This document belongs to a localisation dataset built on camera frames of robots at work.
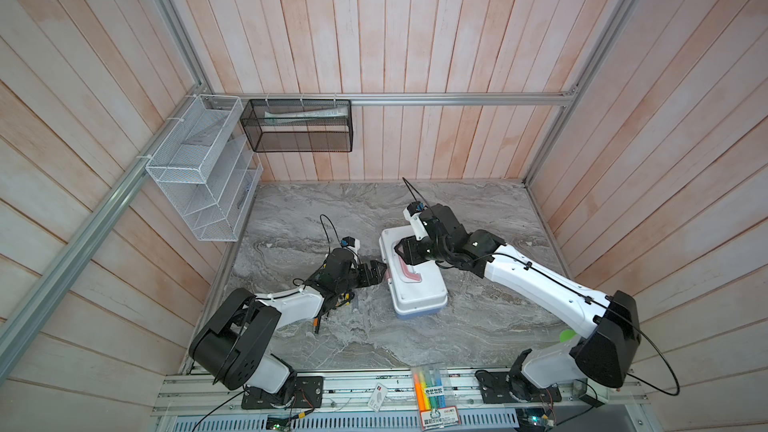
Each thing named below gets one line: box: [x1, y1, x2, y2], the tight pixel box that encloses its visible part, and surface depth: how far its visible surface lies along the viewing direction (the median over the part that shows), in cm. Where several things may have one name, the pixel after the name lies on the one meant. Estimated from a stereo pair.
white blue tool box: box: [379, 226, 448, 319], surface depth 81 cm
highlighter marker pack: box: [412, 366, 461, 430], surface depth 73 cm
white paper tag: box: [367, 382, 388, 413], surface depth 73 cm
